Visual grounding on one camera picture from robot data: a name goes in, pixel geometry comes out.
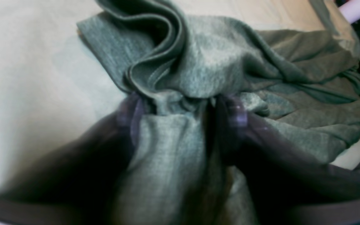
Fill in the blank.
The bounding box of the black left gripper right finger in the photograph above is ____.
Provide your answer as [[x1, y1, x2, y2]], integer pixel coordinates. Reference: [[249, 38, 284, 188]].
[[215, 95, 360, 225]]

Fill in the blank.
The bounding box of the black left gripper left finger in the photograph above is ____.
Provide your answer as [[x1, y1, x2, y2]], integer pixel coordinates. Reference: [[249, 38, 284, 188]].
[[0, 92, 144, 225]]

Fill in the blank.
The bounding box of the green T-shirt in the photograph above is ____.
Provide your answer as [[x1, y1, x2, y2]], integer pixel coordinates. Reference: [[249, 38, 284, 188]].
[[78, 0, 360, 225]]

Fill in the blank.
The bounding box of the light green table cloth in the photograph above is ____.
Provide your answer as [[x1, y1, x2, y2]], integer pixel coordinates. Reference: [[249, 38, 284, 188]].
[[0, 0, 360, 194]]

